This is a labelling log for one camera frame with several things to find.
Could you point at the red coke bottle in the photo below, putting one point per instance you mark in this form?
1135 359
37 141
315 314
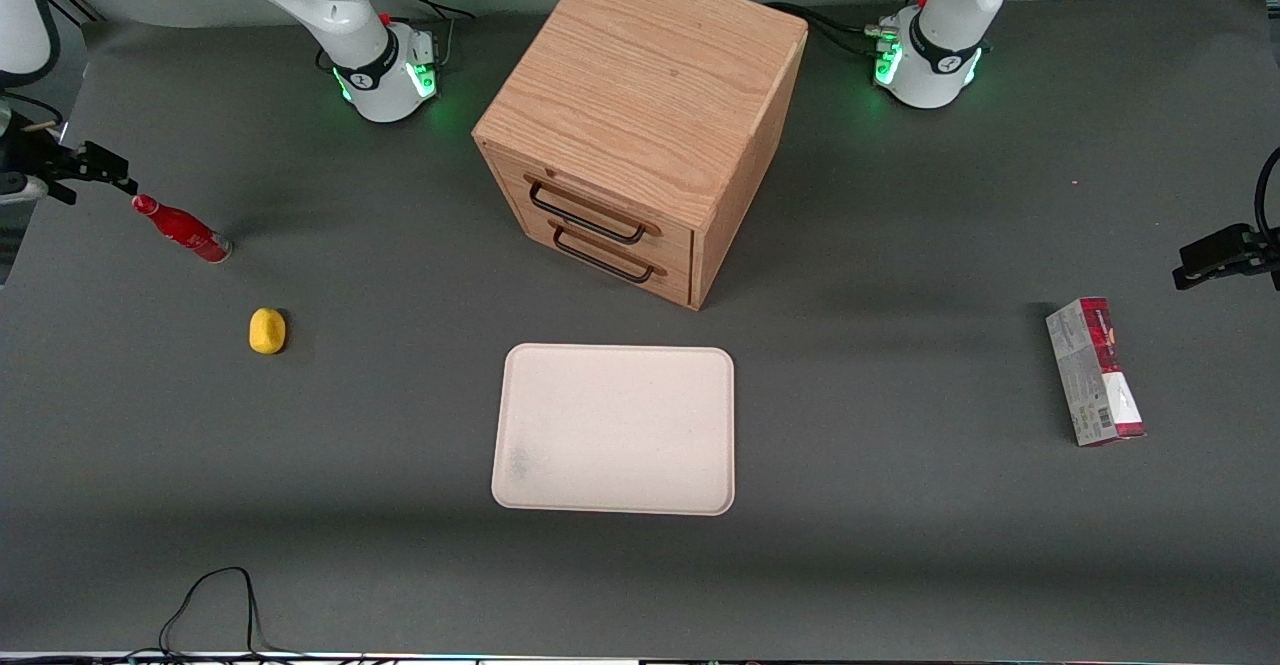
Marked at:
185 230

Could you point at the wooden drawer cabinet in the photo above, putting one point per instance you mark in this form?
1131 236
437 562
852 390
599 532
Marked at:
650 75

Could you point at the yellow lemon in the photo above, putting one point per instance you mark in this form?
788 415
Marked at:
267 331

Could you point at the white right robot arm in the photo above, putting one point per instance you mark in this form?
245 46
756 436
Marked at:
330 5

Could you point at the beige rectangular tray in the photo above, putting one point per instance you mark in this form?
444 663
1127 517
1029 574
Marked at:
615 430

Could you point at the wooden drawer front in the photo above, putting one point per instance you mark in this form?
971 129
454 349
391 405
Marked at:
670 243
675 280

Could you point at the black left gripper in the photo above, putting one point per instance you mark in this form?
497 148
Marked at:
1243 245

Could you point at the grey table mat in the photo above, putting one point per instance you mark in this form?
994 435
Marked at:
900 545

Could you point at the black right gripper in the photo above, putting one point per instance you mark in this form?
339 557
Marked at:
40 158

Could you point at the red and grey carton box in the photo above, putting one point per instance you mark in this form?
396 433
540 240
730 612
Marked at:
1095 375

